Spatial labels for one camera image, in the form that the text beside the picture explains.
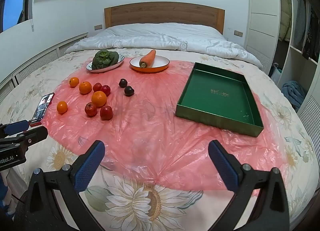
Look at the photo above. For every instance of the pink plastic sheet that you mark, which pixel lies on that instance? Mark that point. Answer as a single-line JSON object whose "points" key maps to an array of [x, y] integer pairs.
{"points": [[150, 133]]}

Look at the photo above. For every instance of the wall outlet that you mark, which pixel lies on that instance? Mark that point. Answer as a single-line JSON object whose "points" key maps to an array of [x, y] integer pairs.
{"points": [[98, 27], [238, 33]]}

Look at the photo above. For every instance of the small orange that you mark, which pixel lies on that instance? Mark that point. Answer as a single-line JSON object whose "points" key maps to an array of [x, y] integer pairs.
{"points": [[74, 82], [62, 107]]}

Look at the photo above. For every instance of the white plastic bag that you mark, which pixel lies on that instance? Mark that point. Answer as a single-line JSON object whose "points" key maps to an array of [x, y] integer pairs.
{"points": [[276, 73]]}

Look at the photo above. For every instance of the dark purple plum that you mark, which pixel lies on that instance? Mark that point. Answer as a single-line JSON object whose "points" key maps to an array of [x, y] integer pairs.
{"points": [[129, 91], [122, 83]]}

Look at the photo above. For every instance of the green cardboard box tray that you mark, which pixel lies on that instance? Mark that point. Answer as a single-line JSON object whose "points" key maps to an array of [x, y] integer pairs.
{"points": [[217, 106]]}

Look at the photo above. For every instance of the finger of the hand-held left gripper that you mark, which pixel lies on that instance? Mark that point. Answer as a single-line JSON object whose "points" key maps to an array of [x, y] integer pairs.
{"points": [[35, 134], [17, 127]]}

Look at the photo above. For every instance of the white slatted wall cabinet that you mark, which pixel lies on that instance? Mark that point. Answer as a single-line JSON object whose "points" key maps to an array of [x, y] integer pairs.
{"points": [[37, 58]]}

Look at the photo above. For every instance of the white duvet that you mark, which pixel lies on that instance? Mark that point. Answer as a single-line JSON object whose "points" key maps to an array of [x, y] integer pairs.
{"points": [[162, 36]]}

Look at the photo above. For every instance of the beige hanging jacket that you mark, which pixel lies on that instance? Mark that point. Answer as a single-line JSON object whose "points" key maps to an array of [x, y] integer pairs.
{"points": [[285, 16]]}

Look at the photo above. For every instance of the white plate with dark rim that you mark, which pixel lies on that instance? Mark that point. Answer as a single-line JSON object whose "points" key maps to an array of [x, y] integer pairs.
{"points": [[119, 61]]}

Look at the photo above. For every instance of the smartphone with red case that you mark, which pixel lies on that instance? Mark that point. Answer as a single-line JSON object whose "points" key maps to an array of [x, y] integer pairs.
{"points": [[41, 108]]}

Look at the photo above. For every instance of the orange enamel plate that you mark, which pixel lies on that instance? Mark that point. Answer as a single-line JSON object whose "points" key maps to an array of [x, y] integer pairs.
{"points": [[160, 62]]}

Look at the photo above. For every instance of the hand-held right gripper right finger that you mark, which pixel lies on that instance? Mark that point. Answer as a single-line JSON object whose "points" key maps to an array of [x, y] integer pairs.
{"points": [[222, 163]]}

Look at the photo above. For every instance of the red apple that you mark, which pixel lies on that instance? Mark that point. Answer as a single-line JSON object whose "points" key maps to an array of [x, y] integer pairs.
{"points": [[90, 109], [106, 112], [96, 87], [106, 90]]}

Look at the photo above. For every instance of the wooden headboard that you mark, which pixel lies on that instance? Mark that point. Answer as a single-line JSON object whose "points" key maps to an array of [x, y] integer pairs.
{"points": [[162, 15]]}

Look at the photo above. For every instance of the carrot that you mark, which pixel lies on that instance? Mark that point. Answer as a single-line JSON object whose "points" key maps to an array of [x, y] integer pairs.
{"points": [[148, 58]]}

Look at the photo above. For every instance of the medium orange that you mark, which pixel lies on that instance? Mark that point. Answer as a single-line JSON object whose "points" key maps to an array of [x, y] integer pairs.
{"points": [[85, 87]]}

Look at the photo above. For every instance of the grey hanging garment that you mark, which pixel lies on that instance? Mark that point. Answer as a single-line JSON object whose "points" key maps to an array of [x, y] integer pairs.
{"points": [[299, 18]]}

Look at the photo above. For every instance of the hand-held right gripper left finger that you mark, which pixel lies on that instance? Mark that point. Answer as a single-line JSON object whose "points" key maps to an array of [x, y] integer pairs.
{"points": [[90, 163]]}

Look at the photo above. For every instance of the window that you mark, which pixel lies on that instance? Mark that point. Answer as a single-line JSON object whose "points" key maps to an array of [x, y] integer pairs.
{"points": [[13, 3]]}

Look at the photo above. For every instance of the dark hanging garment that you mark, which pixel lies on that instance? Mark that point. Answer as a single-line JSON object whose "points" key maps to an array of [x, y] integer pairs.
{"points": [[311, 33]]}

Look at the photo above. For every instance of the large orange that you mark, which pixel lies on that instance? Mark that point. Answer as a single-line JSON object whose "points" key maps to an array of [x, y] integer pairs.
{"points": [[99, 98]]}

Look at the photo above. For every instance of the green leafy vegetable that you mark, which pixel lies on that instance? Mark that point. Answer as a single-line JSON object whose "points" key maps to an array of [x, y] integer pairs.
{"points": [[103, 58]]}

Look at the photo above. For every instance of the person's left hand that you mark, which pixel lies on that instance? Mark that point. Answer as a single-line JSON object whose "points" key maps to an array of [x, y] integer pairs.
{"points": [[3, 188]]}

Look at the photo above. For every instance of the blue towel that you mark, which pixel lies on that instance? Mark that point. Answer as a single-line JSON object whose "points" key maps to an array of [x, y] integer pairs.
{"points": [[295, 93]]}

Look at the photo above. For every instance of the white wardrobe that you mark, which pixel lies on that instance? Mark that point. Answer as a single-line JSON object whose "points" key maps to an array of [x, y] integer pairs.
{"points": [[262, 8]]}

